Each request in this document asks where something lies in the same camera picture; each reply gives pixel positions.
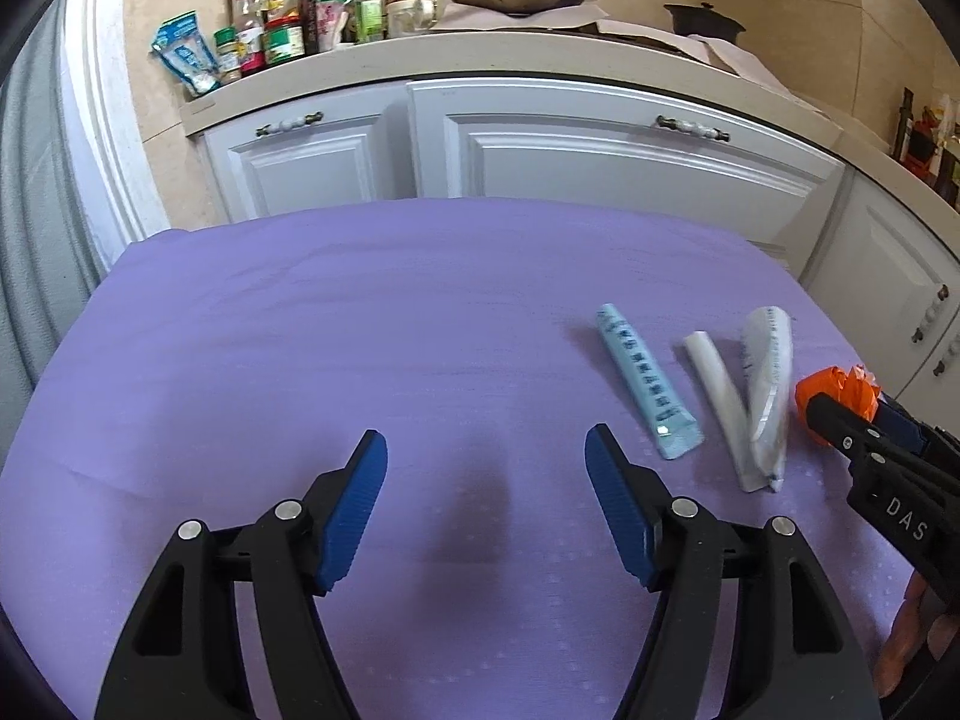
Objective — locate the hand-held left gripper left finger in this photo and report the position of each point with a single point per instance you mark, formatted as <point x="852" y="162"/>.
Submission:
<point x="352" y="510"/>

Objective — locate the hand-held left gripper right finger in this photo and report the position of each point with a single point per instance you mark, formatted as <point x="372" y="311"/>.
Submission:
<point x="619" y="502"/>

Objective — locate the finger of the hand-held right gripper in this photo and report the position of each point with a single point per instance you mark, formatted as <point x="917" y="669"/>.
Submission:
<point x="840" y="420"/>
<point x="904" y="420"/>

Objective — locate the orange wrapper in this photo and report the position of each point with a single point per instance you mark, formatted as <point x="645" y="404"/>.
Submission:
<point x="851" y="386"/>

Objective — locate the person's right hand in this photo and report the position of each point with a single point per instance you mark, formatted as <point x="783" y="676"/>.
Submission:
<point x="904" y="637"/>

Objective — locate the silver white squeezed tube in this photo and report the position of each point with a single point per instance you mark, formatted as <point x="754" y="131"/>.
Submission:
<point x="765" y="390"/>

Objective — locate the light blue tube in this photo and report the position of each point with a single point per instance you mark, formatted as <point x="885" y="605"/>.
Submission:
<point x="645" y="382"/>

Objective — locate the purple tablecloth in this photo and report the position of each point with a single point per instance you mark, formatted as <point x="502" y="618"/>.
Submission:
<point x="300" y="360"/>

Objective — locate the white corner cabinet door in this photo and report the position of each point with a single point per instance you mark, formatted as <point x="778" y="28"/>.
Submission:
<point x="877" y="255"/>

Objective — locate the red package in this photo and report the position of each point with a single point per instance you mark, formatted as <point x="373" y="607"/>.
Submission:
<point x="924" y="139"/>

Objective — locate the slim dark glass bottle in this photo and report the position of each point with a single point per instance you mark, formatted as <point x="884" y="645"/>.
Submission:
<point x="904" y="124"/>

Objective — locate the wide white cabinet door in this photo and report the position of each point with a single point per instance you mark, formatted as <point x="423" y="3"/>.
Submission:
<point x="615" y="172"/>

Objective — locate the narrow white cabinet door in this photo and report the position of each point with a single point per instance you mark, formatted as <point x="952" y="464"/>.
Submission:
<point x="300" y="165"/>

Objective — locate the grey curtain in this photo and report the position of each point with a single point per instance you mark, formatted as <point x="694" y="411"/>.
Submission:
<point x="37" y="240"/>

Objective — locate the black lidded pot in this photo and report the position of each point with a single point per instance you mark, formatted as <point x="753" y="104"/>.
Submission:
<point x="705" y="21"/>

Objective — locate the beige countertop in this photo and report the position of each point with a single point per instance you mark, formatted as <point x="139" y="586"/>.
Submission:
<point x="450" y="52"/>

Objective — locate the blue white pouch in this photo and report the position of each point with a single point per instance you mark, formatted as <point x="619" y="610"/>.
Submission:
<point x="187" y="56"/>

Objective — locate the cluster of condiment jars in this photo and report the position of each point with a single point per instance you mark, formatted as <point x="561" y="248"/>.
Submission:
<point x="292" y="22"/>

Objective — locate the paper sheet under wok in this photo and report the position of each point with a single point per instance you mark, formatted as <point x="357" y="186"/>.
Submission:
<point x="525" y="19"/>

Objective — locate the white door frame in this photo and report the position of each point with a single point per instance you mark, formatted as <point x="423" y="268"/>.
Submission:
<point x="105" y="105"/>

